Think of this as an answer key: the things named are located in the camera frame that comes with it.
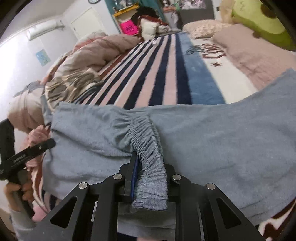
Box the pink beige duvet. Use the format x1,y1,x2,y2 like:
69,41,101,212
8,32,140,133

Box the striped fleece blanket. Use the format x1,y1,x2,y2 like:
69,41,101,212
30,31,296,241

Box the white door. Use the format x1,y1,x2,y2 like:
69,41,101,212
71,8,105,39

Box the wall poster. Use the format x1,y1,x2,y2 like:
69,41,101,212
35,49,51,66

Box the grey shelving unit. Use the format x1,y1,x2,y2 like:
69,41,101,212
162,0,216,27

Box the pink bag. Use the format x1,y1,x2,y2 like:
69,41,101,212
120,20,139,36

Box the left hand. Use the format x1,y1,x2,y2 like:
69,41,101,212
4,180,34,212

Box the pink checked cloth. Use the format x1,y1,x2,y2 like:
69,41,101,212
20,125,51,222

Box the white air conditioner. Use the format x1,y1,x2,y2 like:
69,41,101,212
26,19,65,41

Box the avocado plush toy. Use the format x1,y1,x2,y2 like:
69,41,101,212
232,1,295,51

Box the grey-blue pants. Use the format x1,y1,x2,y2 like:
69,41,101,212
43,69,295,240

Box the clothes pile on chair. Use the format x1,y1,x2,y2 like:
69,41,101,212
130,6,181,41

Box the pink ribbed pillow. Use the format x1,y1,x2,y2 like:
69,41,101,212
212,24,295,90

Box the bear print quilt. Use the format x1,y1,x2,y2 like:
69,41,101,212
40,67,102,126

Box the floral pillow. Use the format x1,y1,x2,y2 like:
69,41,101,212
182,20,231,39

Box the yellow cabinet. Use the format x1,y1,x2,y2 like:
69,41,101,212
112,4,140,23

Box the brown plush toy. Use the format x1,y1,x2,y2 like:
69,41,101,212
220,0,235,24

